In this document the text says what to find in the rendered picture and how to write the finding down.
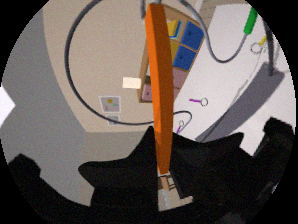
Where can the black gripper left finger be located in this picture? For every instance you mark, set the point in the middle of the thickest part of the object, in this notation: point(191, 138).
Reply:
point(138, 169)

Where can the grey loop with yellow handle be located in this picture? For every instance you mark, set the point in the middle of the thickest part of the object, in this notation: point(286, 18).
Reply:
point(261, 42)

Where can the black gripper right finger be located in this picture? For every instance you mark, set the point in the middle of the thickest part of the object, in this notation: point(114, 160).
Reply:
point(189, 159)

